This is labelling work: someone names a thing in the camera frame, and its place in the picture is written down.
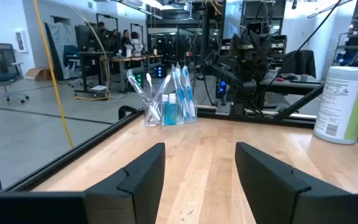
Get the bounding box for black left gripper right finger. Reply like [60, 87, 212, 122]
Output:
[235, 142, 358, 224]

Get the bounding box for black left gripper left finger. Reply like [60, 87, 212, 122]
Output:
[84, 142, 166, 224]

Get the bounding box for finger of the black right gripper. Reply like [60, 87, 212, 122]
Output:
[249, 30, 272, 52]
[230, 32, 241, 50]

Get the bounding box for blue bagged toothbrush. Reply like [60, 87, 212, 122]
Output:
[171, 68, 186, 122]
[175, 63, 191, 122]
[181, 65, 197, 121]

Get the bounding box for blue plastic cup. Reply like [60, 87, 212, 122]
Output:
[163, 95, 178, 126]

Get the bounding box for purple bagged toothbrush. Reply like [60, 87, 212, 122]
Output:
[145, 72, 160, 119]
[125, 68, 162, 123]
[149, 73, 172, 124]

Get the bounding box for black jacket on chair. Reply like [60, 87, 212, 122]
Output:
[280, 49, 318, 79]

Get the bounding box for grey office desk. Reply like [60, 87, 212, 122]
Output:
[258, 73, 324, 96]

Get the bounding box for clear acrylic organizer box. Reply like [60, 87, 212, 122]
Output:
[144, 98, 198, 128]

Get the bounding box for person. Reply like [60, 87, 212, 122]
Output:
[96, 21, 111, 52]
[130, 30, 145, 57]
[120, 29, 133, 57]

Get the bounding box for computer tower green lights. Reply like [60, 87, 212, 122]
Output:
[135, 72, 145, 90]

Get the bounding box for white green wipes canister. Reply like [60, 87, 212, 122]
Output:
[313, 65, 358, 146]

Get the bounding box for wooden top work desk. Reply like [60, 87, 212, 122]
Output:
[76, 51, 165, 94]

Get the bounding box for blue office chair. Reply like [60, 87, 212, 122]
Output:
[62, 45, 88, 88]

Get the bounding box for large black monitor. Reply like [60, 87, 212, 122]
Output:
[75, 24, 106, 53]

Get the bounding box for brown cardboard box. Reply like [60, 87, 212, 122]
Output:
[25, 67, 53, 82]

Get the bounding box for dark tarp-covered partition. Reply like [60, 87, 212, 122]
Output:
[44, 21, 78, 81]

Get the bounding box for grey mesh office chair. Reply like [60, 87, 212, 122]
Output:
[0, 42, 30, 107]

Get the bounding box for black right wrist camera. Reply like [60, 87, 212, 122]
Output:
[246, 21, 264, 35]

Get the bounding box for black aluminium table frame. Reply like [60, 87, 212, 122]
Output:
[3, 82, 358, 192]

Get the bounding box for black curved frame handle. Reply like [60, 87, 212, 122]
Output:
[117, 105, 139, 121]

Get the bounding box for metal wire shelf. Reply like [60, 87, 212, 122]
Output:
[333, 30, 358, 67]

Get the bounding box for yellow hanging cable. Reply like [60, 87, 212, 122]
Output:
[32, 0, 75, 149]

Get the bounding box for white wall picture frame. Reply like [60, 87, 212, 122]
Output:
[14, 29, 28, 54]

